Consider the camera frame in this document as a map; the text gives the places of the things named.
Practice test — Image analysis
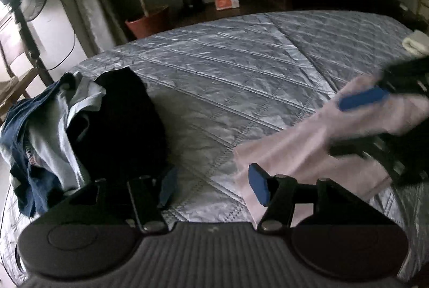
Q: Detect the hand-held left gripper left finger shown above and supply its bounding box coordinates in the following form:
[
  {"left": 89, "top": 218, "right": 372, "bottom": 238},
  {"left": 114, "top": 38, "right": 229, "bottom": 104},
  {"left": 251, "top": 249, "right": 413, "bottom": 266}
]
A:
[{"left": 67, "top": 167, "right": 179, "bottom": 234}]

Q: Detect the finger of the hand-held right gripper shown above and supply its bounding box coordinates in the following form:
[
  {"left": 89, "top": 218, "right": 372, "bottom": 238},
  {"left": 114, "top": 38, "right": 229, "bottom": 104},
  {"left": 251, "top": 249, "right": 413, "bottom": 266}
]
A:
[
  {"left": 338, "top": 55, "right": 429, "bottom": 112},
  {"left": 329, "top": 136, "right": 429, "bottom": 188}
]

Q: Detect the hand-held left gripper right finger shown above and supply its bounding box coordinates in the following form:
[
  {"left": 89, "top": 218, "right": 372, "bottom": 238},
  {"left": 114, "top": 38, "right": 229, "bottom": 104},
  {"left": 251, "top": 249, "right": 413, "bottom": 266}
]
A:
[{"left": 249, "top": 163, "right": 372, "bottom": 233}]

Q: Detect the pink garment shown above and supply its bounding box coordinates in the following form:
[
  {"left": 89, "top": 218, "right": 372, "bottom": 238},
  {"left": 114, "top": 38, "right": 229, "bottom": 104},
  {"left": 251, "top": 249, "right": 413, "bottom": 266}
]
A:
[{"left": 233, "top": 74, "right": 429, "bottom": 225}]

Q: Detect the black garment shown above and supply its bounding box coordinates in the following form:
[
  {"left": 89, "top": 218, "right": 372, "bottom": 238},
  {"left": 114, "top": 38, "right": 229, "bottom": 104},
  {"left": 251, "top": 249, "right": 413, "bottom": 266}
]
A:
[{"left": 67, "top": 67, "right": 169, "bottom": 196}]

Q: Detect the white folded cloth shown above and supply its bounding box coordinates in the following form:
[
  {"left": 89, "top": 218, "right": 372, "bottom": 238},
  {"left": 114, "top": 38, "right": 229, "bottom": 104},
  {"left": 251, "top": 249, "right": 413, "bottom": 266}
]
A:
[{"left": 401, "top": 29, "right": 429, "bottom": 58}]

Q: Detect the grey quilted bedspread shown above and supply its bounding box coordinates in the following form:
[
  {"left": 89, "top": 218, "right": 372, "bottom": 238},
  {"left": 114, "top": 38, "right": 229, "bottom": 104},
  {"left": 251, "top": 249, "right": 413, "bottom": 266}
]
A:
[{"left": 0, "top": 10, "right": 429, "bottom": 286}]

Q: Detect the dark wooden low cabinet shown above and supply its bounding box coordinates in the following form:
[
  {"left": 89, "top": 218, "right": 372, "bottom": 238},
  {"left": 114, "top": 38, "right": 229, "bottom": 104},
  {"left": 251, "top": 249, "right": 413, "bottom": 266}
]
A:
[{"left": 164, "top": 0, "right": 286, "bottom": 31}]

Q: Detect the navy blue garment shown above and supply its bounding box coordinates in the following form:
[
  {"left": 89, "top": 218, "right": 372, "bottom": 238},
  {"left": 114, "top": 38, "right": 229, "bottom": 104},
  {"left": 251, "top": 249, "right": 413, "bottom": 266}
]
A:
[{"left": 0, "top": 97, "right": 69, "bottom": 218}]

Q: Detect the red plant pot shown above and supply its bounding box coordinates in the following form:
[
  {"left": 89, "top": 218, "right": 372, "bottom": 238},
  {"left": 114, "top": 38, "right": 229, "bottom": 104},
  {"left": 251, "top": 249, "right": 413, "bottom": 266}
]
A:
[{"left": 125, "top": 5, "right": 170, "bottom": 40}]

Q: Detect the orange tissue box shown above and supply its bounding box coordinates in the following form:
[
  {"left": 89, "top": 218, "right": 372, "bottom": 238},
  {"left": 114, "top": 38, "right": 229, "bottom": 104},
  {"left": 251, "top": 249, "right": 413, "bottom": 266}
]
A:
[{"left": 214, "top": 0, "right": 241, "bottom": 11}]

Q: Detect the wooden chair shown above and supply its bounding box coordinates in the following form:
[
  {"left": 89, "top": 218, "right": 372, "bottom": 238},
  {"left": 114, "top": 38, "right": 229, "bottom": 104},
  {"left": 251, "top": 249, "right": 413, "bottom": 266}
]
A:
[{"left": 0, "top": 16, "right": 45, "bottom": 123}]

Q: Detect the black fan cable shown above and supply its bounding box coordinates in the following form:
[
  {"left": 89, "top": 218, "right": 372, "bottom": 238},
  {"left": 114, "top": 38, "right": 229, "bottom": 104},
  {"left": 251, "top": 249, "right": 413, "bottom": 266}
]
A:
[{"left": 49, "top": 22, "right": 77, "bottom": 72}]

